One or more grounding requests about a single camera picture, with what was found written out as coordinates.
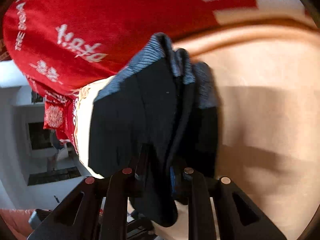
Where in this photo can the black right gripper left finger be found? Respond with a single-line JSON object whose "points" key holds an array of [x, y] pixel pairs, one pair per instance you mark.
{"points": [[95, 209]]}

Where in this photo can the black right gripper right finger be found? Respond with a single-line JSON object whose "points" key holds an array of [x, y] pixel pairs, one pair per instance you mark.
{"points": [[218, 208]]}

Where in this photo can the black pants with grey trim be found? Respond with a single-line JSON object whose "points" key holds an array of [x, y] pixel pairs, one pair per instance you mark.
{"points": [[157, 116]]}

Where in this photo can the peach cushion cover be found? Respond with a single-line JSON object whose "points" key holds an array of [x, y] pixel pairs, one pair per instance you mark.
{"points": [[268, 82]]}

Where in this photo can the red blanket with white lettering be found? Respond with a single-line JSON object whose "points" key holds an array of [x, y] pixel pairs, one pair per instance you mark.
{"points": [[62, 45]]}

